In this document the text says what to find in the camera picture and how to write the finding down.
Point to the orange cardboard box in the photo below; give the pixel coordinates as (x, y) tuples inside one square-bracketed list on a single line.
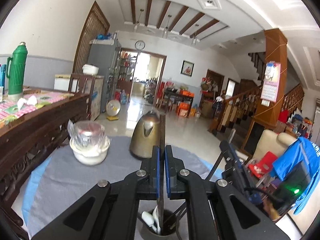
[(183, 108)]

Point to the white crumpled tissue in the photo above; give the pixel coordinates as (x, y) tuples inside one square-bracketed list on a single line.
[(27, 102)]

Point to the cream chair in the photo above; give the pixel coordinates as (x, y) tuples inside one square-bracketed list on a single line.
[(272, 142)]

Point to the red child chair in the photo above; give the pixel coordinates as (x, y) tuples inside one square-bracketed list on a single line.
[(263, 165)]

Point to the person's right hand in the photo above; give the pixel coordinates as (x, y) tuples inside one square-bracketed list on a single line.
[(271, 208)]

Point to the blue table cover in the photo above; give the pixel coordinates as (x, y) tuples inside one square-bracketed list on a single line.
[(32, 187)]

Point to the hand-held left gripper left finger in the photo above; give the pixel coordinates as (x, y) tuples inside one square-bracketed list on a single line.
[(157, 175)]

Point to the pink wall calendar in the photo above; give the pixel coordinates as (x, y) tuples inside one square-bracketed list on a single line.
[(270, 85)]

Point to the small wooden cabinet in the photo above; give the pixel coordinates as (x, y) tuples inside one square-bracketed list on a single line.
[(86, 90)]

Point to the white floor fan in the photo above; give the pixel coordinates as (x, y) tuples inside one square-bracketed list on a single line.
[(113, 108)]

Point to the grey refrigerator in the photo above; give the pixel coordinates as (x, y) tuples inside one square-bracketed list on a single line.
[(105, 67)]

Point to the dark wooden side table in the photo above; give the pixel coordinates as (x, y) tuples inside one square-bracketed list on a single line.
[(177, 96)]

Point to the wooden stair railing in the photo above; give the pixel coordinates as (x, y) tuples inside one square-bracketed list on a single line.
[(240, 105)]

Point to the white lidded pot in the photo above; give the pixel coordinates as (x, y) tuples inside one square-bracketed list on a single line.
[(90, 69)]

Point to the bronze electric kettle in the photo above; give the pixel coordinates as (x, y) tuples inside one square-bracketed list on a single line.
[(143, 137)]

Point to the patterned sideboard cover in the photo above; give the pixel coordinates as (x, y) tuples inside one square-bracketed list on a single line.
[(47, 100)]

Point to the blue flask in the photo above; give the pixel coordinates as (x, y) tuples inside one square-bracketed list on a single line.
[(2, 76)]

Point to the grey tablecloth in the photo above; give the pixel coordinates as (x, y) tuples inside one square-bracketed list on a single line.
[(75, 180)]

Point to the carved wooden sideboard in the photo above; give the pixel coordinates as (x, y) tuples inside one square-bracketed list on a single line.
[(37, 142)]

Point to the dark grey utensil holder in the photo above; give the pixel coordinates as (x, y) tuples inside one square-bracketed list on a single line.
[(147, 233)]

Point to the blue garment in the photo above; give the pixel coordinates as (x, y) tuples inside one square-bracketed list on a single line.
[(295, 157)]

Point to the white box appliance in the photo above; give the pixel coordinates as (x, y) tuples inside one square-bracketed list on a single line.
[(62, 82)]

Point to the dark square chopstick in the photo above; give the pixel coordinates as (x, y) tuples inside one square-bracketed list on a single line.
[(178, 211)]

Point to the shelf with goods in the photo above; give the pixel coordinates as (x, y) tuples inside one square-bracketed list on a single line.
[(126, 72)]

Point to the round wall clock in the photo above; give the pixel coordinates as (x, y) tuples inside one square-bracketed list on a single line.
[(140, 45)]

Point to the pendant ceiling lamp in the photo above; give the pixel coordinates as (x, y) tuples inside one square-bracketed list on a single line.
[(137, 25), (166, 30), (194, 38)]

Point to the black round chopstick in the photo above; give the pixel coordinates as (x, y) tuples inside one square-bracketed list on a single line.
[(162, 130)]

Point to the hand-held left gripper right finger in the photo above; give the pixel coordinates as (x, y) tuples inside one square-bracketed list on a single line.
[(168, 175)]

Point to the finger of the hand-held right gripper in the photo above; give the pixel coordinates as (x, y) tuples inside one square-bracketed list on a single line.
[(235, 162)]

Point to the framed wall picture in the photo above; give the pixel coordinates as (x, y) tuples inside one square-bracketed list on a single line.
[(187, 68)]

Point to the wooden lattice door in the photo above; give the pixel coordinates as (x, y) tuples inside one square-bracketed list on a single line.
[(88, 42)]

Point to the brown wooden chopstick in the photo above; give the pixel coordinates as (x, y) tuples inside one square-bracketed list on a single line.
[(221, 152)]

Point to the green thermos jug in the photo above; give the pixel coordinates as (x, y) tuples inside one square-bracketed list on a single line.
[(17, 75)]

